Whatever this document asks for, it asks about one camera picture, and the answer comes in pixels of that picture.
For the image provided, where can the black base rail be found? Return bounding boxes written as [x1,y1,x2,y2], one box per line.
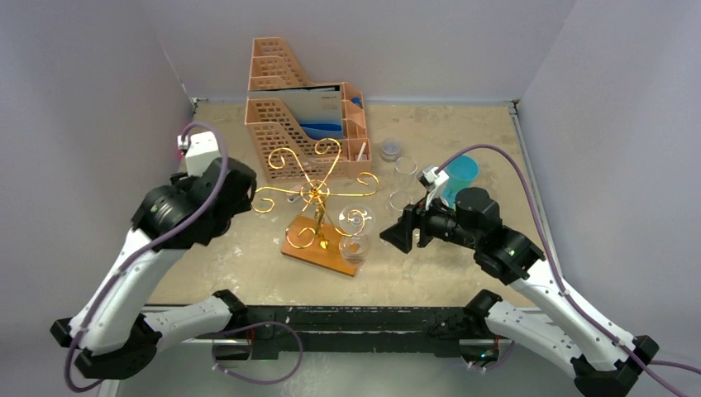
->
[210,304,509,366]

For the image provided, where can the tall clear flute glass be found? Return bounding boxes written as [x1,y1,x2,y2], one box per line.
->
[386,190,413,214]

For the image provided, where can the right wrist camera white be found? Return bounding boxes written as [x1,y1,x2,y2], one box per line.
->
[417,165,449,210]

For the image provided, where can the wooden rack base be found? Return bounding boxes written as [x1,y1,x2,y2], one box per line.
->
[281,216,357,277]

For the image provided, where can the pink plastic file organizer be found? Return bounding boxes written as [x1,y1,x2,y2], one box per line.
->
[245,37,372,183]

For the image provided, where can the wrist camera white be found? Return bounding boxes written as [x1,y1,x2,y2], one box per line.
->
[417,165,449,210]
[177,131,221,176]

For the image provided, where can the clear wine glass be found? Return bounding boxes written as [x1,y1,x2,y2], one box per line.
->
[393,156,417,179]
[338,204,376,268]

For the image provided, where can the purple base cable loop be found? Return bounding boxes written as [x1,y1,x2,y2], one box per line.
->
[211,321,304,385]

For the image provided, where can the white chalk stick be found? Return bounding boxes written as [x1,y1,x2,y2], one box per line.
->
[356,143,366,161]

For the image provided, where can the gold wire wine glass rack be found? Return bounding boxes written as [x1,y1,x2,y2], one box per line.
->
[255,138,380,236]

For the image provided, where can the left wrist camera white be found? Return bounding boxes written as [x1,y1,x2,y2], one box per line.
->
[177,131,221,176]

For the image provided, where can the clear wine glass hanging front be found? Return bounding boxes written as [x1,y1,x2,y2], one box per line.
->
[338,204,376,268]

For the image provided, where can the blue folder in organizer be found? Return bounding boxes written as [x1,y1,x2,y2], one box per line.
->
[300,123,344,141]

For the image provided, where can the small grey bottle cap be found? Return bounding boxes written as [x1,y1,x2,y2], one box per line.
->
[381,137,402,162]

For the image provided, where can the blue plastic goblet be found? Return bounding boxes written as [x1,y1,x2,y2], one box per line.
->
[441,155,479,208]

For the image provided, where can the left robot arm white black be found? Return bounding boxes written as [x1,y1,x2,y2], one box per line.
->
[50,157,256,380]

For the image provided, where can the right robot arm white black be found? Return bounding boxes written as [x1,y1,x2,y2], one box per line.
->
[379,188,659,396]

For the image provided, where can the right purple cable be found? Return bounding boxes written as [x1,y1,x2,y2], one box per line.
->
[436,144,701,397]

